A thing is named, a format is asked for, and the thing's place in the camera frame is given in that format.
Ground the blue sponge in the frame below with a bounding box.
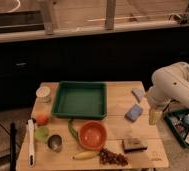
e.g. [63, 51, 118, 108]
[125, 104, 143, 122]

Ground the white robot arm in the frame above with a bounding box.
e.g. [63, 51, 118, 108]
[146, 62, 189, 125]

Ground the green plastic tray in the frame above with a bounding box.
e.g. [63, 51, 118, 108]
[52, 81, 107, 120]

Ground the light blue cloth piece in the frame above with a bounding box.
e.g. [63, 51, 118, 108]
[132, 88, 145, 102]

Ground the green bin with items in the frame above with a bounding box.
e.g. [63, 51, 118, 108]
[164, 109, 189, 148]

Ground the bunch of red grapes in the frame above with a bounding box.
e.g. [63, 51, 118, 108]
[99, 148, 128, 166]

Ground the orange bowl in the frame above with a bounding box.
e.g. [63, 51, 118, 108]
[78, 121, 107, 151]

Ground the yellow banana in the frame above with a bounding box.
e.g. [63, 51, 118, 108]
[74, 151, 99, 160]

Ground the green chili pepper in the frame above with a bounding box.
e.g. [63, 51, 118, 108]
[68, 119, 79, 141]

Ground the small metal cup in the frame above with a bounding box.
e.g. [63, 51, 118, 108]
[47, 135, 62, 152]

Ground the orange tomato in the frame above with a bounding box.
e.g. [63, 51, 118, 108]
[36, 114, 49, 125]

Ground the small white jar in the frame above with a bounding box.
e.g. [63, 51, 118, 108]
[36, 86, 51, 103]

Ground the green lime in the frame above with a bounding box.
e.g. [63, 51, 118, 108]
[35, 126, 49, 143]

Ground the black pole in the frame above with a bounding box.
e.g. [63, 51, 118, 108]
[10, 123, 16, 171]

